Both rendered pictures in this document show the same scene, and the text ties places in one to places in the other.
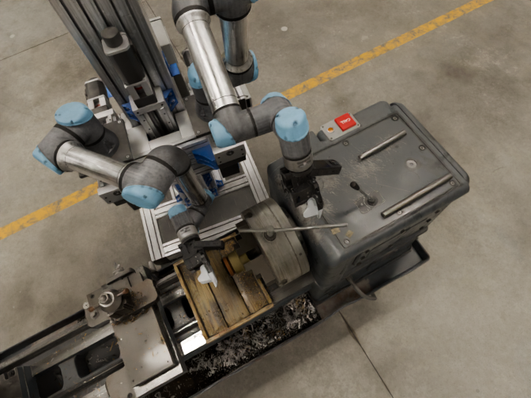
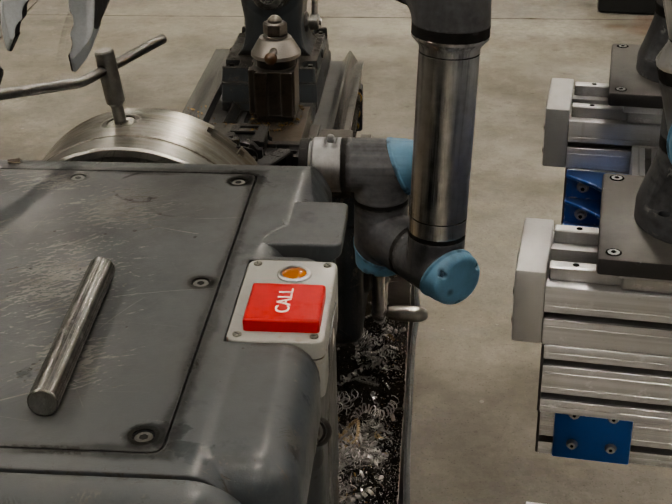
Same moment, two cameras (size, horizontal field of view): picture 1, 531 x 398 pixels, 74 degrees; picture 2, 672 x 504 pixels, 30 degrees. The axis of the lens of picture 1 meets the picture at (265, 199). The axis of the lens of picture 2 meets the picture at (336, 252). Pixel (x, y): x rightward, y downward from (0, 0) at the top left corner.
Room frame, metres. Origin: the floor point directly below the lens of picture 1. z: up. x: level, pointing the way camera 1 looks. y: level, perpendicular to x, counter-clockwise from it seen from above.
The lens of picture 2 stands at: (1.18, -1.11, 1.76)
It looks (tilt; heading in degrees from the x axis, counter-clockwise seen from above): 27 degrees down; 115
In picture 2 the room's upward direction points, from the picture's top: 1 degrees counter-clockwise
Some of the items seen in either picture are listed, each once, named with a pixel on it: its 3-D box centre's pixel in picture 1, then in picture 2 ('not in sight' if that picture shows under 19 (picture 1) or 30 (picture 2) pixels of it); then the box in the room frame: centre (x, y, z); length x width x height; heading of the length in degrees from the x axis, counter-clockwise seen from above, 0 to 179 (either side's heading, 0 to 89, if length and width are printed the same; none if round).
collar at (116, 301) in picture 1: (108, 300); (275, 45); (0.28, 0.59, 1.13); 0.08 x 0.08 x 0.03
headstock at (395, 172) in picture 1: (357, 193); (74, 465); (0.56, -0.37, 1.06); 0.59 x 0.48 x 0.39; 110
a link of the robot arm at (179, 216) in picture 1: (181, 219); (382, 167); (0.57, 0.35, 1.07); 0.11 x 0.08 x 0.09; 20
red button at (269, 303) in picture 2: (344, 122); (285, 311); (0.77, -0.34, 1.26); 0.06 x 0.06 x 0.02; 20
